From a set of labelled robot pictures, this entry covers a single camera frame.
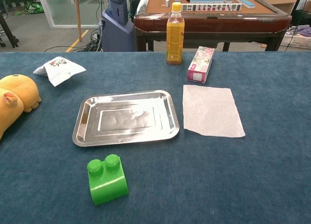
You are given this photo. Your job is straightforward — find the white paper sheet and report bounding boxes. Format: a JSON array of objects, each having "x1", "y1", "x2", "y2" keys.
[{"x1": 183, "y1": 85, "x2": 246, "y2": 138}]

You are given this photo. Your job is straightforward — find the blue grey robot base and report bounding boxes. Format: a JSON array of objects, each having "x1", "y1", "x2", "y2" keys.
[{"x1": 100, "y1": 0, "x2": 137, "y2": 52}]

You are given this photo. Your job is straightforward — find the silver metal tray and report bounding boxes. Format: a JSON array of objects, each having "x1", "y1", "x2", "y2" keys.
[{"x1": 72, "y1": 89, "x2": 180, "y2": 147}]

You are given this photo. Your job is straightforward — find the pink floral carton box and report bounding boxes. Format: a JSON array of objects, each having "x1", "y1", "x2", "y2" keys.
[{"x1": 187, "y1": 46, "x2": 215, "y2": 84}]

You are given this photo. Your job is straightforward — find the yellow tea bottle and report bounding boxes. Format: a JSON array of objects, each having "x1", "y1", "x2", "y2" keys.
[{"x1": 166, "y1": 1, "x2": 185, "y2": 65}]

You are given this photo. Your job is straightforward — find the green toy building block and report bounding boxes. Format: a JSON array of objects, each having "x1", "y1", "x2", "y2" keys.
[{"x1": 86, "y1": 154, "x2": 130, "y2": 206}]

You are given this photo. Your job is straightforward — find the white snack bag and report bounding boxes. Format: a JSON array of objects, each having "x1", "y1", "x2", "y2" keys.
[{"x1": 33, "y1": 56, "x2": 87, "y2": 87}]

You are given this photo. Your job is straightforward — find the brown mahjong table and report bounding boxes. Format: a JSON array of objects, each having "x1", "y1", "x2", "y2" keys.
[{"x1": 133, "y1": 0, "x2": 293, "y2": 52}]

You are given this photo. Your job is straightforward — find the blue table cloth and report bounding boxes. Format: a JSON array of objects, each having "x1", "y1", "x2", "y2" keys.
[{"x1": 0, "y1": 51, "x2": 311, "y2": 224}]

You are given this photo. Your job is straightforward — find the white-faced mahjong tile row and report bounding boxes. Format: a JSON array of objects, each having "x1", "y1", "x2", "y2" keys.
[{"x1": 181, "y1": 3, "x2": 242, "y2": 12}]

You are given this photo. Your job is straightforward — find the wooden pole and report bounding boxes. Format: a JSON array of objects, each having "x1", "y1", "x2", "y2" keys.
[{"x1": 74, "y1": 0, "x2": 83, "y2": 42}]

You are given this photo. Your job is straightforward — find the yellow plush chick toy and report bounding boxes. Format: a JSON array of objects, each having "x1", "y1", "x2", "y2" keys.
[{"x1": 0, "y1": 74, "x2": 42, "y2": 142}]

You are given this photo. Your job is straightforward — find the white plastic basket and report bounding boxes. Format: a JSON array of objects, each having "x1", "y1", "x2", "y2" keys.
[{"x1": 280, "y1": 32, "x2": 311, "y2": 50}]

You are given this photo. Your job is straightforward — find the green bag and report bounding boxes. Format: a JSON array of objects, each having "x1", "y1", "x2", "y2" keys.
[{"x1": 24, "y1": 2, "x2": 44, "y2": 15}]

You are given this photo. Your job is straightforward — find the cardboard box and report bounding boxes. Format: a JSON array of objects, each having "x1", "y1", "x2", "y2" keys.
[{"x1": 257, "y1": 0, "x2": 302, "y2": 15}]

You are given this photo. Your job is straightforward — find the black stand leg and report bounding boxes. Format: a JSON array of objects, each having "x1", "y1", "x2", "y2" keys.
[{"x1": 0, "y1": 10, "x2": 19, "y2": 49}]

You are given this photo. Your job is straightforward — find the black floor cable bundle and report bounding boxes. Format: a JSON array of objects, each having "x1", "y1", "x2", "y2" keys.
[{"x1": 43, "y1": 27, "x2": 103, "y2": 52}]

